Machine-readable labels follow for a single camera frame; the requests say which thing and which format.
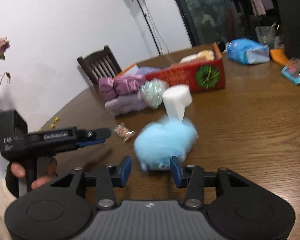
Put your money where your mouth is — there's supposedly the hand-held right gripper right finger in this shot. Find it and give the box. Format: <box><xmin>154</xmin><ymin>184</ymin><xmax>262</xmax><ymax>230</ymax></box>
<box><xmin>170</xmin><ymin>156</ymin><xmax>252</xmax><ymax>210</ymax></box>

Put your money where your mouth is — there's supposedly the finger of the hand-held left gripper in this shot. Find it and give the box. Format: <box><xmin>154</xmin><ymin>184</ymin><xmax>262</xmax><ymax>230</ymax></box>
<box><xmin>76</xmin><ymin>127</ymin><xmax>112</xmax><ymax>142</ymax></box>
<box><xmin>76</xmin><ymin>137</ymin><xmax>108</xmax><ymax>149</ymax></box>

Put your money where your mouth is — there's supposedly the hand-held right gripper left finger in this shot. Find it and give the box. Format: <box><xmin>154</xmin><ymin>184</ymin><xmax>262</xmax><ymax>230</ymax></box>
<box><xmin>49</xmin><ymin>156</ymin><xmax>132</xmax><ymax>210</ymax></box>

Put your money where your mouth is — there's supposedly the small orange snack packet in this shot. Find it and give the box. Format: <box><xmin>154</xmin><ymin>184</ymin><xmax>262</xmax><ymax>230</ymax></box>
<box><xmin>113</xmin><ymin>123</ymin><xmax>135</xmax><ymax>142</ymax></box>

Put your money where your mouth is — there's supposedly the blue plush toy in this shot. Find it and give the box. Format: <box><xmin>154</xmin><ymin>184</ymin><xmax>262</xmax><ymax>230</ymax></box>
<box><xmin>134</xmin><ymin>115</ymin><xmax>198</xmax><ymax>172</ymax></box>

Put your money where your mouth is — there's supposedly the purple fabric pouch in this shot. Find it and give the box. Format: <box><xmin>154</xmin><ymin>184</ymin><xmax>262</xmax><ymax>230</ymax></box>
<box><xmin>105</xmin><ymin>91</ymin><xmax>149</xmax><ymax>117</ymax></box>

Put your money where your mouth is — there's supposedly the purple satin cloth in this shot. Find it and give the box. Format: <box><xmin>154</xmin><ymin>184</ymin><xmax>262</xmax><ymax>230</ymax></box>
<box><xmin>98</xmin><ymin>74</ymin><xmax>147</xmax><ymax>101</ymax></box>

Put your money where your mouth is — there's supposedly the white foam piece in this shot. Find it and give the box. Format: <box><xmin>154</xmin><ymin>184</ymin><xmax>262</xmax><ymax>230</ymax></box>
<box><xmin>162</xmin><ymin>84</ymin><xmax>193</xmax><ymax>125</ymax></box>

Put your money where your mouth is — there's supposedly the red cardboard box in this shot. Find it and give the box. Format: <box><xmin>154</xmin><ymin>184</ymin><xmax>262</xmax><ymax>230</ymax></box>
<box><xmin>115</xmin><ymin>42</ymin><xmax>226</xmax><ymax>93</ymax></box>

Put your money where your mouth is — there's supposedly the person's left forearm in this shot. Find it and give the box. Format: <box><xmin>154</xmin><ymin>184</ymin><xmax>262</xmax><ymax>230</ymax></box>
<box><xmin>0</xmin><ymin>179</ymin><xmax>18</xmax><ymax>240</ymax></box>

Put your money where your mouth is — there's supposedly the lavender soft cloth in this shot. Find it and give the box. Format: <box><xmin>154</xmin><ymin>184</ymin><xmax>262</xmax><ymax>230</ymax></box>
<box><xmin>135</xmin><ymin>66</ymin><xmax>163</xmax><ymax>76</ymax></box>

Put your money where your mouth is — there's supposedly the person's left hand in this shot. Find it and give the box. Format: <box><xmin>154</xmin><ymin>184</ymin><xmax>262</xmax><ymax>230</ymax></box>
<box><xmin>5</xmin><ymin>159</ymin><xmax>58</xmax><ymax>198</ymax></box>

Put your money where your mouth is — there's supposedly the dark wooden chair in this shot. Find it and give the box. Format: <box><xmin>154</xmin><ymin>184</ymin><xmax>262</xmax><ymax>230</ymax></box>
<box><xmin>77</xmin><ymin>45</ymin><xmax>122</xmax><ymax>85</ymax></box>

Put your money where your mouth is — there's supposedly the dried pink rose bouquet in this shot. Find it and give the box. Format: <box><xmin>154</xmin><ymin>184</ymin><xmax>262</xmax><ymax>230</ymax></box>
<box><xmin>0</xmin><ymin>37</ymin><xmax>12</xmax><ymax>117</ymax></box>

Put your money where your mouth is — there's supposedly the blue tissue pack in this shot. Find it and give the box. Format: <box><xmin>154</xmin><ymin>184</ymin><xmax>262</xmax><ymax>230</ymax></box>
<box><xmin>226</xmin><ymin>39</ymin><xmax>270</xmax><ymax>66</ymax></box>

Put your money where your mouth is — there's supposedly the blue pink plastic packet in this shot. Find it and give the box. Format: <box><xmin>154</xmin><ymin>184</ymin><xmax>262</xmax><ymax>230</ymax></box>
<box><xmin>281</xmin><ymin>57</ymin><xmax>300</xmax><ymax>86</ymax></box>

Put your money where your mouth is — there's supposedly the orange card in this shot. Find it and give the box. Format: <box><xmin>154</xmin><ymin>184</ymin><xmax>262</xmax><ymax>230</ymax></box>
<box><xmin>269</xmin><ymin>49</ymin><xmax>289</xmax><ymax>66</ymax></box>

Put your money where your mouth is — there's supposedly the clear glass cup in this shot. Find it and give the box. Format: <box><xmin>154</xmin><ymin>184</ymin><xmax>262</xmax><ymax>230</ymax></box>
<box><xmin>255</xmin><ymin>25</ymin><xmax>277</xmax><ymax>45</ymax></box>

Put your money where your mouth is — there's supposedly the black framed sliding glass door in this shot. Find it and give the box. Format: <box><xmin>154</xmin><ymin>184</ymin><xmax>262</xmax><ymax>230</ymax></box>
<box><xmin>165</xmin><ymin>0</ymin><xmax>285</xmax><ymax>47</ymax></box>

